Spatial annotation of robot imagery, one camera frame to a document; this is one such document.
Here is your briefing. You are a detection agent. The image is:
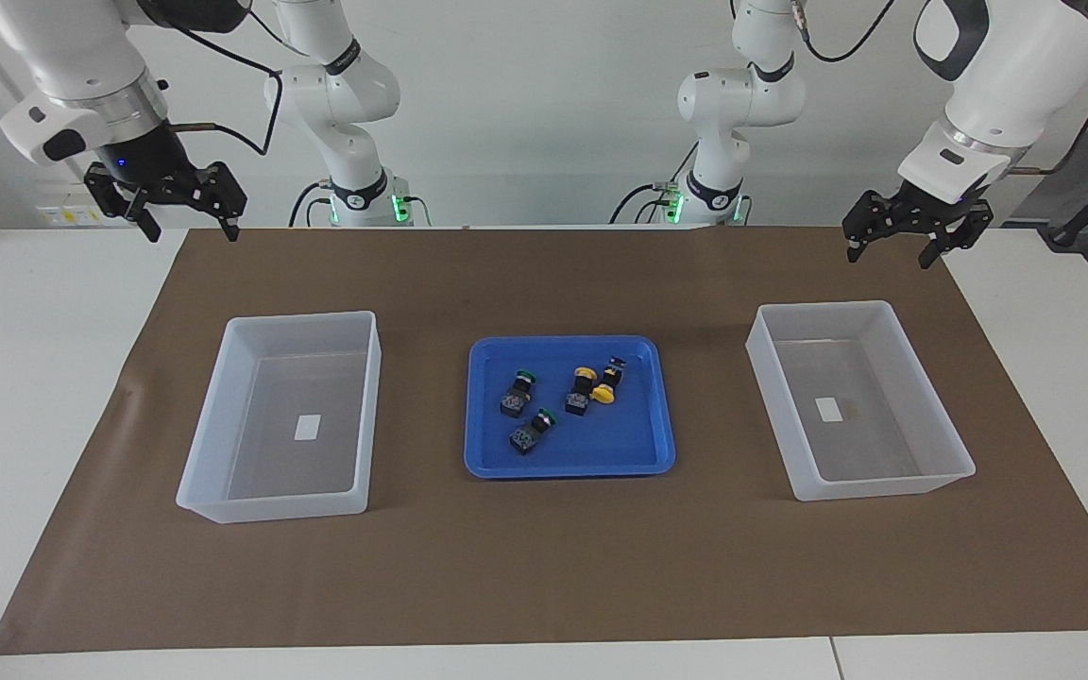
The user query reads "grey partition panel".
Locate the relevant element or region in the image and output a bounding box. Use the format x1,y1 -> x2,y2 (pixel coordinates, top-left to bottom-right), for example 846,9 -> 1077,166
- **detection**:
1005,66 -> 1088,228

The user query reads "white wall socket strip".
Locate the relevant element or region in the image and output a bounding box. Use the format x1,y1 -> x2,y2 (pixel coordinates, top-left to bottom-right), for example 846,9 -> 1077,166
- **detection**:
39,194 -> 129,228

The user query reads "yellow push button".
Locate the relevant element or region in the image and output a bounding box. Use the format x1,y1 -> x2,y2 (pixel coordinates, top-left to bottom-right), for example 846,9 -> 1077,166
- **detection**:
563,366 -> 599,417
591,356 -> 627,405

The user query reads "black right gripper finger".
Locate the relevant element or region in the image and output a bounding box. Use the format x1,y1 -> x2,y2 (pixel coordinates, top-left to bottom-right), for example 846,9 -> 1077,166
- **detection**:
196,162 -> 247,242
84,162 -> 163,243

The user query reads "blue plastic tray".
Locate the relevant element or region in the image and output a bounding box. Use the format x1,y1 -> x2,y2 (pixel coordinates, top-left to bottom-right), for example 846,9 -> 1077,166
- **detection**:
464,335 -> 677,480

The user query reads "green push button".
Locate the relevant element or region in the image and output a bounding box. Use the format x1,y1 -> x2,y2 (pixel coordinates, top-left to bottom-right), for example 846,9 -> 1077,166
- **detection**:
500,368 -> 537,418
509,408 -> 559,456

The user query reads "translucent white plastic box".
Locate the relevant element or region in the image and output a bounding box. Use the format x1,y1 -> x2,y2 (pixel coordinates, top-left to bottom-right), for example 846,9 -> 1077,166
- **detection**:
176,311 -> 383,525
745,300 -> 977,502

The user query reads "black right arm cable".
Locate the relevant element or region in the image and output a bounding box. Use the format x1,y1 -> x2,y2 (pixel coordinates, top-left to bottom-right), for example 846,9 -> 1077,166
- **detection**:
161,19 -> 282,157

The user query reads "brown table mat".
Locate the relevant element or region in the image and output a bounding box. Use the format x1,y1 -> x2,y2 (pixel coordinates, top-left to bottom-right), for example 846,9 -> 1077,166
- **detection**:
0,227 -> 1088,655

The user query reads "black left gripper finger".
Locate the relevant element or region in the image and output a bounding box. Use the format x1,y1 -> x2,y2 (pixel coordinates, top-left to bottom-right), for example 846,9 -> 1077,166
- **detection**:
841,192 -> 899,264
917,203 -> 994,270

